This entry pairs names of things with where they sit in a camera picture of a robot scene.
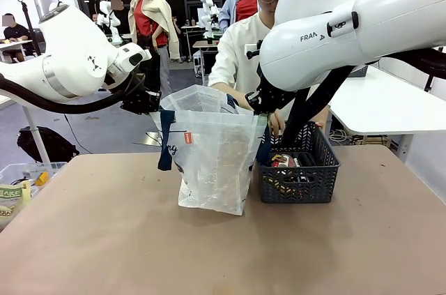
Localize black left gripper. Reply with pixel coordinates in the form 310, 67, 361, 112
120, 90, 162, 116

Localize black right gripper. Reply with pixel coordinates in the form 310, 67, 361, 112
245, 74, 301, 115

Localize translucent shopping bag navy handles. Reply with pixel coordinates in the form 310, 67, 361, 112
150, 84, 270, 217

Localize dark grey plastic basket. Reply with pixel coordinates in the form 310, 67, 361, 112
256, 121, 341, 205

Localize person's right forearm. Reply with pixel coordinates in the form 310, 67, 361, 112
208, 80, 242, 100

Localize person's right hand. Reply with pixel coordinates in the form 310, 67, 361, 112
268, 109, 288, 136

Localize person in white t-shirt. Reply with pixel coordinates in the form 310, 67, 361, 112
208, 0, 330, 129

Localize red white snack package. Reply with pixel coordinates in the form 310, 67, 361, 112
270, 153, 298, 169

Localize yellow red snack package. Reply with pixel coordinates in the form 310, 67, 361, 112
263, 175, 298, 195

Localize mannequin with blue shirt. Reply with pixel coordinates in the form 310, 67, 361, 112
218, 0, 261, 33

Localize mannequin with cream jacket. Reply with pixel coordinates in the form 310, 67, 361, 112
127, 0, 182, 91

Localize black backpack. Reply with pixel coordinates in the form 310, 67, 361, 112
17, 126, 81, 164

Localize white side table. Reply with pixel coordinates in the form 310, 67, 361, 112
328, 64, 446, 136

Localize clear plastic bin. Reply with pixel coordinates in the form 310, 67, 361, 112
0, 161, 68, 199

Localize black tripod stand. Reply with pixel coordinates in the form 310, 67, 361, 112
16, 0, 36, 56

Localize seated person black shirt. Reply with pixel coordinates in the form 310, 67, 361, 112
1, 13, 33, 63

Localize beige snack pack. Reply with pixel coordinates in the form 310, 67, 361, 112
0, 204, 19, 230

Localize black left arm cable sleeve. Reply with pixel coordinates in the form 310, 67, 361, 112
0, 72, 146, 115

